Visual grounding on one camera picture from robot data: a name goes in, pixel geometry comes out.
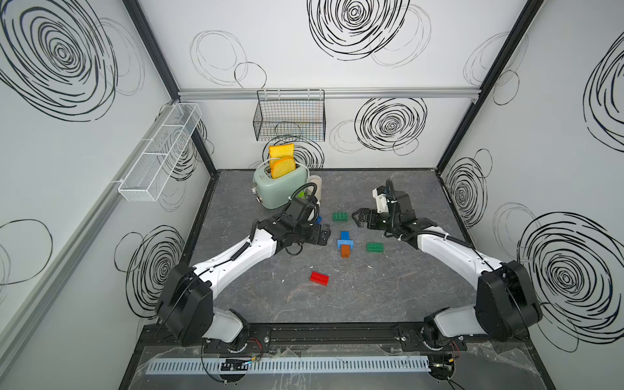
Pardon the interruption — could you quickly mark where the mint green toaster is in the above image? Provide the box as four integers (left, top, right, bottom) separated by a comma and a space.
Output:
252, 159, 310, 210

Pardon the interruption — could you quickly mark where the dark green long lego brick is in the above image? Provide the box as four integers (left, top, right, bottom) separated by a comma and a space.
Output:
367, 242, 384, 254

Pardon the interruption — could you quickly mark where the light blue long lego brick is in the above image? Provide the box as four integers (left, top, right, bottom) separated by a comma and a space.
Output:
336, 239, 354, 249

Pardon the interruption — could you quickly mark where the white slotted cable duct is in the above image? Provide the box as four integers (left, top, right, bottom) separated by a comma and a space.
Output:
146, 356, 431, 375

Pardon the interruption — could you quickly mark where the beige speckled cup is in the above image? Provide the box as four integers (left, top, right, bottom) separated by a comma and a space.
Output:
308, 175, 323, 202

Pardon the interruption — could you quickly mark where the black front rail frame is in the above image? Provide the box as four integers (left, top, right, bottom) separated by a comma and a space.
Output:
136, 320, 530, 354

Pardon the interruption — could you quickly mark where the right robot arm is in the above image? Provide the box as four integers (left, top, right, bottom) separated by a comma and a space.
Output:
352, 186, 543, 350

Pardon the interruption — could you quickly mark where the black wire basket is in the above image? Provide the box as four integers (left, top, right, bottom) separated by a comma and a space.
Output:
252, 89, 327, 141

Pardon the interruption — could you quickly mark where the rear yellow toast slice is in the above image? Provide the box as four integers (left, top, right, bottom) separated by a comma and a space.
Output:
269, 143, 295, 159

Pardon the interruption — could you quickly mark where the white mesh wall shelf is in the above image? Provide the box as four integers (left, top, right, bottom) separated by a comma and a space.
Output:
118, 102, 202, 202

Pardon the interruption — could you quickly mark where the front orange toast slice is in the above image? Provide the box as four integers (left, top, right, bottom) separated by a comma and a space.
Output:
270, 157, 297, 180

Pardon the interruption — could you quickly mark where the red long lego brick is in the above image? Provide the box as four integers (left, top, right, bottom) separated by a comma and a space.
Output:
310, 271, 330, 287

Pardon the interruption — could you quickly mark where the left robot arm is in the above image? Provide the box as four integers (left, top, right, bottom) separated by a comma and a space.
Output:
155, 195, 331, 348

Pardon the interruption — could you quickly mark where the small orange lego brick front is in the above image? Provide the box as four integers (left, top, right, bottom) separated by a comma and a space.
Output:
341, 245, 351, 258

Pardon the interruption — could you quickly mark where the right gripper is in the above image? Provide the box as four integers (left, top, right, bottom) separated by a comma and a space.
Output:
351, 207, 398, 234

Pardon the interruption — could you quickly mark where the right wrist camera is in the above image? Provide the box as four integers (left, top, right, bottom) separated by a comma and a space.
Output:
372, 186, 388, 214

